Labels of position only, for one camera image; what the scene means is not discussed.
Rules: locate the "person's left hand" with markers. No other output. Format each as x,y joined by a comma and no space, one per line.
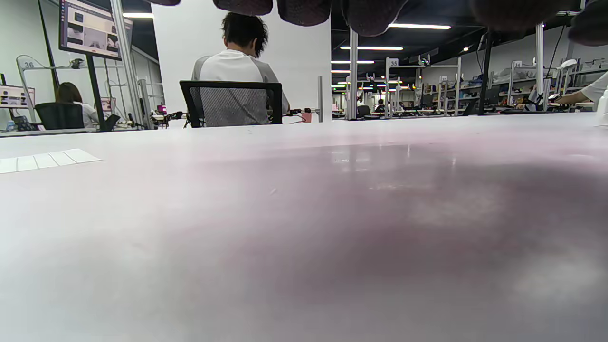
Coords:
370,19

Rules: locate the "white correction fluid bottle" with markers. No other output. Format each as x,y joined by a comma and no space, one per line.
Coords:
603,109

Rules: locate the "white lined paper black text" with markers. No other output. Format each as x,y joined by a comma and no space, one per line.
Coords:
52,159

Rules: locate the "ceiling light strip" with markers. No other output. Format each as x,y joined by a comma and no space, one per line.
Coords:
375,48
137,15
418,26

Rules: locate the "pink object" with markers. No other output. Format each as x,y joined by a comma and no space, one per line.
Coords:
307,117

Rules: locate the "white shelf rack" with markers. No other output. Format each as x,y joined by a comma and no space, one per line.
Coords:
513,80

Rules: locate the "black mesh office chair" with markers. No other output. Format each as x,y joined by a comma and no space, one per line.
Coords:
228,85

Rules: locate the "black framed monitor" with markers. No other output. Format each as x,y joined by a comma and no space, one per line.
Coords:
90,28

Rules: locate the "black monitor stand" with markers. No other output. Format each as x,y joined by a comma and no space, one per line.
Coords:
96,95

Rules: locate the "small desk monitor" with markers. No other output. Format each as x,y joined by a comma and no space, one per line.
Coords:
16,96

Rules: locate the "grey pillar post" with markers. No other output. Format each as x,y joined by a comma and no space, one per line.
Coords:
353,71

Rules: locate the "white frame with sign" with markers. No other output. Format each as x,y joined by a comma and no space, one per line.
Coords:
392,85

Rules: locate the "short grey post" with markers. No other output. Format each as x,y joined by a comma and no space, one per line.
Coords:
320,99

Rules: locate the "black post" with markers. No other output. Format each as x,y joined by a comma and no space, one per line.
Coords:
484,76

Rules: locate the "white post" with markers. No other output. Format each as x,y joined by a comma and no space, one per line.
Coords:
539,61

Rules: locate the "aluminium frame post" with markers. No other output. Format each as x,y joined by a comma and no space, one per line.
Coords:
124,47

